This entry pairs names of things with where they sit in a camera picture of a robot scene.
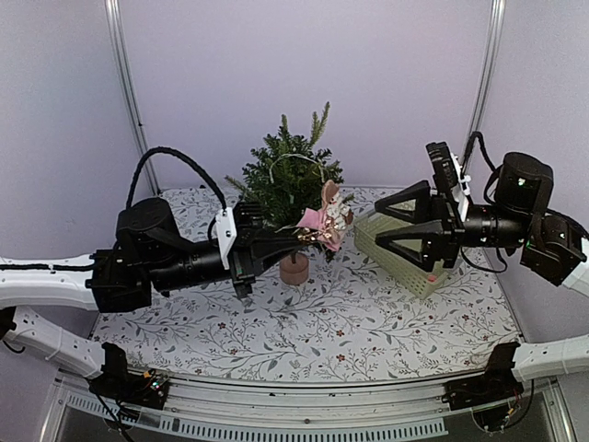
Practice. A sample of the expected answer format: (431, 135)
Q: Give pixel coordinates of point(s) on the pale green perforated basket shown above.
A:
(410, 276)

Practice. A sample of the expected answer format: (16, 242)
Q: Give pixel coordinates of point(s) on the right aluminium frame post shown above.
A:
(491, 48)

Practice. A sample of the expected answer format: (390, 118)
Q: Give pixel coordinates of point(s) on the clear wire fairy lights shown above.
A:
(294, 162)

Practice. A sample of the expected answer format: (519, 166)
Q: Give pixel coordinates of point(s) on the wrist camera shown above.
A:
(449, 178)
(231, 223)

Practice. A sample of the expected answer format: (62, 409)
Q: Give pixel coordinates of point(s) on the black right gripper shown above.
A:
(443, 235)

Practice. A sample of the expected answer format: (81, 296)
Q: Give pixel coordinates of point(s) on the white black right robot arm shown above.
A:
(558, 252)

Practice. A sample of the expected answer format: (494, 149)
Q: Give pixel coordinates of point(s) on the small green christmas tree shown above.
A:
(284, 202)

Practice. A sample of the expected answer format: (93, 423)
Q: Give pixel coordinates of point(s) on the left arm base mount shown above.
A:
(148, 389)

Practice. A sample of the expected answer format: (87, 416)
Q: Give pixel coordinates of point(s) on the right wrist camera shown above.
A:
(449, 178)

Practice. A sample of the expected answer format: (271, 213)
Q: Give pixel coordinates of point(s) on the aluminium front rail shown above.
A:
(223, 409)

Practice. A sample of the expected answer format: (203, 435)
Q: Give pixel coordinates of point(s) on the left aluminium frame post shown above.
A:
(123, 66)

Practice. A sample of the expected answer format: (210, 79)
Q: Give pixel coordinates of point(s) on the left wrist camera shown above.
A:
(231, 223)

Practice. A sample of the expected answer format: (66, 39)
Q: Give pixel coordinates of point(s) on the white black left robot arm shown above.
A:
(98, 281)

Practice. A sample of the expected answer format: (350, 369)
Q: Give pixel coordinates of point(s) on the aluminium frame post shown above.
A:
(491, 48)
(123, 66)

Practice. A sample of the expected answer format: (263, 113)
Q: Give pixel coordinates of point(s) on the gold bell sprig ornament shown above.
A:
(313, 232)

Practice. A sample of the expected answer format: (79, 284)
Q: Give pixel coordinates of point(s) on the pink bow ornaments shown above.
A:
(334, 214)

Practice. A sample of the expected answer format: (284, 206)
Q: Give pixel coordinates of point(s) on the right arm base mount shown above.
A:
(497, 400)

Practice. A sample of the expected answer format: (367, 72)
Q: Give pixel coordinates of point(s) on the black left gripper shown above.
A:
(265, 253)

